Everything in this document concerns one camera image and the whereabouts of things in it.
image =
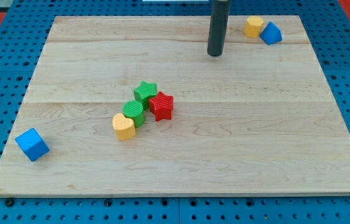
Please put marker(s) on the red star block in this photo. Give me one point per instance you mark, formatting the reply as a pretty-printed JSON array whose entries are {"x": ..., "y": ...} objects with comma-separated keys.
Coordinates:
[{"x": 161, "y": 106}]

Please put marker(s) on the green star block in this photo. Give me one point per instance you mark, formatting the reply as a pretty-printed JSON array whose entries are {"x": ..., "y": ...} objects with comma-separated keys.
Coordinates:
[{"x": 144, "y": 92}]

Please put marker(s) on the green cylinder block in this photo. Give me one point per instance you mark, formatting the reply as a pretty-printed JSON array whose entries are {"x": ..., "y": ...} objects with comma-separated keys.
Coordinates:
[{"x": 134, "y": 110}]

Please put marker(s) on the yellow heart block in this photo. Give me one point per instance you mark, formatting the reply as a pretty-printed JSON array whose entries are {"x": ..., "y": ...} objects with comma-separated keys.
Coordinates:
[{"x": 124, "y": 127}]

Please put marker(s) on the light wooden board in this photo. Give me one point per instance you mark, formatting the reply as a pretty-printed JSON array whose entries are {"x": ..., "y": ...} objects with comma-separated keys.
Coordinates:
[{"x": 258, "y": 121}]

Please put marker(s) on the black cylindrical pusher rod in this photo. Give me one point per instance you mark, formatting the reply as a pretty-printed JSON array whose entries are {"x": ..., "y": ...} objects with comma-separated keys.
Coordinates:
[{"x": 218, "y": 27}]

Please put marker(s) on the yellow hexagon block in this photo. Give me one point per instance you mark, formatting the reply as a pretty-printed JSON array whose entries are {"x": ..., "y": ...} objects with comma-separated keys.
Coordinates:
[{"x": 253, "y": 26}]

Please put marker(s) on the blue triangle block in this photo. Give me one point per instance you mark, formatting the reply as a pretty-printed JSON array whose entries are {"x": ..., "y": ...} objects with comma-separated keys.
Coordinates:
[{"x": 271, "y": 34}]

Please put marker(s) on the blue cube block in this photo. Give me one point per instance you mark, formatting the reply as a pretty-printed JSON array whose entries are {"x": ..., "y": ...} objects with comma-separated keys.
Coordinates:
[{"x": 32, "y": 144}]

